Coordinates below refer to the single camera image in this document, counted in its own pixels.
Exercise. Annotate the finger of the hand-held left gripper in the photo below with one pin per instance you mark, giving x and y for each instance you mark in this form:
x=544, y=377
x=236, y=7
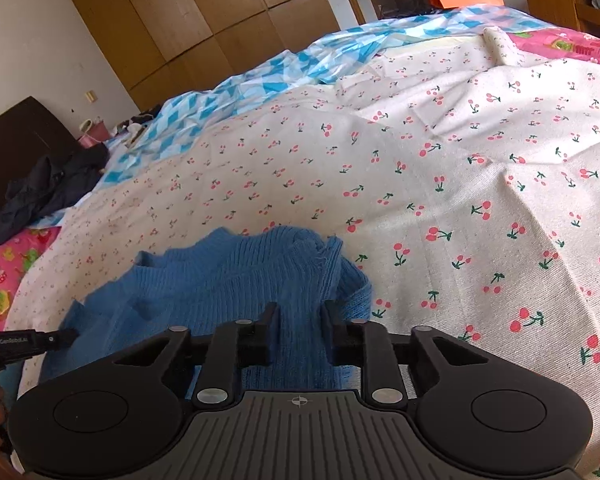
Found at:
x=55, y=341

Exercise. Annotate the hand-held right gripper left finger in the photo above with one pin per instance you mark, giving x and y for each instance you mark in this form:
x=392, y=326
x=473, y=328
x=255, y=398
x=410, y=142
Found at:
x=266, y=330

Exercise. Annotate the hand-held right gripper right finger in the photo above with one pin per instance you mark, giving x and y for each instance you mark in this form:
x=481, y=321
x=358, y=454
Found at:
x=336, y=332

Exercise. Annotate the cherry print blanket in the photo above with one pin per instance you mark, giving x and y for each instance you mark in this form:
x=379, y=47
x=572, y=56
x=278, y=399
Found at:
x=480, y=185

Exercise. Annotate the pink cartoon print bedsheet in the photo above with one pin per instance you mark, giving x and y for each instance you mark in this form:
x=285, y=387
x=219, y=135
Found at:
x=10, y=270

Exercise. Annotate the dark jacket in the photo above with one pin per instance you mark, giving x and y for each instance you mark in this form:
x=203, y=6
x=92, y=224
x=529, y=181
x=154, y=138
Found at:
x=45, y=190

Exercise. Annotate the wall socket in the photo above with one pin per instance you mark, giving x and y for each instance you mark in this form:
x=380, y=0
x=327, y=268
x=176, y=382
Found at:
x=89, y=96

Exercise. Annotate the wooden wardrobe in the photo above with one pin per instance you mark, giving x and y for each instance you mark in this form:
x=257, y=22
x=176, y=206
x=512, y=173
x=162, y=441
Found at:
x=190, y=15

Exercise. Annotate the blue striped knitted sweater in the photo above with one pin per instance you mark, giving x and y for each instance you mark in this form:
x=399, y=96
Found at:
x=230, y=280

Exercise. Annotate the small dark cloth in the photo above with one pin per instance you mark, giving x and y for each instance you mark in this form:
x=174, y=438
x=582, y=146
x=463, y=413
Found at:
x=140, y=120

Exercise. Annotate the dark wooden headboard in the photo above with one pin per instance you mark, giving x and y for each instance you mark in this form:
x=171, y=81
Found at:
x=20, y=140

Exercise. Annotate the blue white geometric bedsheet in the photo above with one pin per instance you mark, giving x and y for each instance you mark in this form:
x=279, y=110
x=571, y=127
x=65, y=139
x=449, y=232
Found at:
x=260, y=80

